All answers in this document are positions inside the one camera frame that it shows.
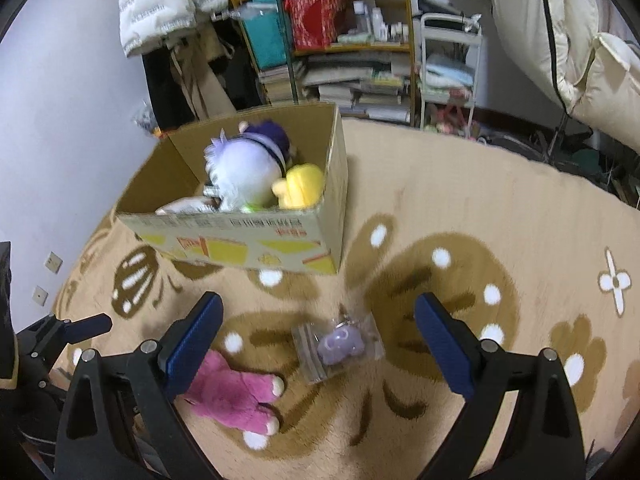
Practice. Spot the yellow plush pouch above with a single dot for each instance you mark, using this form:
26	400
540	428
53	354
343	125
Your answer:
300	182

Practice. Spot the dark purple plush toy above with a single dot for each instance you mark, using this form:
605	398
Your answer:
272	135

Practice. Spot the wooden shelf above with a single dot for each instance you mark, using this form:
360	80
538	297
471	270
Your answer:
350	49

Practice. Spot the pink plush toy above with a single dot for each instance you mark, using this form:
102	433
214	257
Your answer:
225	390

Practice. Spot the beige patterned blanket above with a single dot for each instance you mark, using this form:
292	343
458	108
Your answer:
500	210

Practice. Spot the clear plastic bottle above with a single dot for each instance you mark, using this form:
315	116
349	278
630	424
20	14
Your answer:
255	12

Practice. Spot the blue and white cloth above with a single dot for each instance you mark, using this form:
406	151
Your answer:
447	72

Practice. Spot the metal chair frame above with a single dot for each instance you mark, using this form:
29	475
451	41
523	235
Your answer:
560	150

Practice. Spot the pile of books and papers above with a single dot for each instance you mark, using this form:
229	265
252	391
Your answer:
360	85

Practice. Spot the group of cosmetic bottles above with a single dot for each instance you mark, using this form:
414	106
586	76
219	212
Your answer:
380	22

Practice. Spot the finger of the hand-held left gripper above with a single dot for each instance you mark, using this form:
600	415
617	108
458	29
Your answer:
85	326

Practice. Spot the white puffer jacket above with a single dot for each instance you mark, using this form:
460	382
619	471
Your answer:
160	5

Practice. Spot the black hanging clothes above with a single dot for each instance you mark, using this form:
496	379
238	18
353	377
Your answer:
165	85

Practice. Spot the printed cardboard box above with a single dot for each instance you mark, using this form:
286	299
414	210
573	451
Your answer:
225	240

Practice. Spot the stack of books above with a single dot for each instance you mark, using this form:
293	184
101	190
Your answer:
280	82

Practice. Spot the white rolling cart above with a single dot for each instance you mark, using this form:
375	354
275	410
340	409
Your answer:
450	20

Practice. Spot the long white down coat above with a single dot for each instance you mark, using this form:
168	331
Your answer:
520	20

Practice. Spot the pink stuffed toy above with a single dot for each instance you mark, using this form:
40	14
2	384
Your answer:
450	120

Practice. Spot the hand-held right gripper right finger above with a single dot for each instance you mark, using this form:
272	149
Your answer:
442	345

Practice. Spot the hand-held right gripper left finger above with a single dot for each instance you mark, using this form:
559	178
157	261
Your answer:
195	345

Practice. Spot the white lavender plush doll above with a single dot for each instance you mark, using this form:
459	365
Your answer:
240	170

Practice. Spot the beige hanging coat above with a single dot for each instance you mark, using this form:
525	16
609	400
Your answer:
205	80

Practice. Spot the red patterned bag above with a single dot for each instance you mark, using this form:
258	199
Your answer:
310	25

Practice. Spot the teal bag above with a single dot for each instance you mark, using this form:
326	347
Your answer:
265	40

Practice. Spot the folded green towel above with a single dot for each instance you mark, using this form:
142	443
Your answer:
355	38

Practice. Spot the black bag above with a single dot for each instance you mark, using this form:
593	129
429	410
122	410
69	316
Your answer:
440	7

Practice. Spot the bagged lavender toy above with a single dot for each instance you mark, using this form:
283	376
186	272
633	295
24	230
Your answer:
340	345

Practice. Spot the wall outlet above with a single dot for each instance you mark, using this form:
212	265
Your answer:
39	295
53	262

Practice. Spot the green tissue pack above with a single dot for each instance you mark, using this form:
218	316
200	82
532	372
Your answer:
248	207

